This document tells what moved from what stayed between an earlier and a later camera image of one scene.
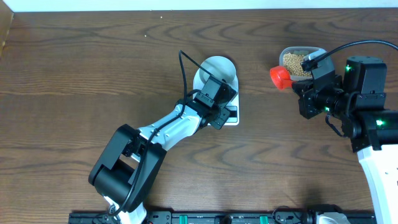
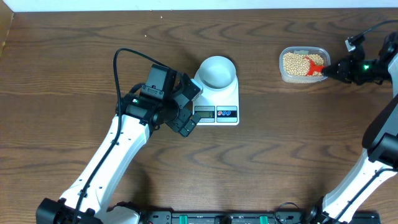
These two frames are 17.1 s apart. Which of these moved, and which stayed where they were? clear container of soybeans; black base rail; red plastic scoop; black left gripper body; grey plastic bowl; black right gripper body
Moved: black right gripper body; red plastic scoop; black left gripper body
Stayed: grey plastic bowl; black base rail; clear container of soybeans
